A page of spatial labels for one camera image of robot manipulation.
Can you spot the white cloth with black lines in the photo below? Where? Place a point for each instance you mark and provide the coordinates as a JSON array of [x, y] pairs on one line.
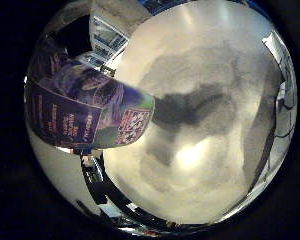
[[288, 110]]

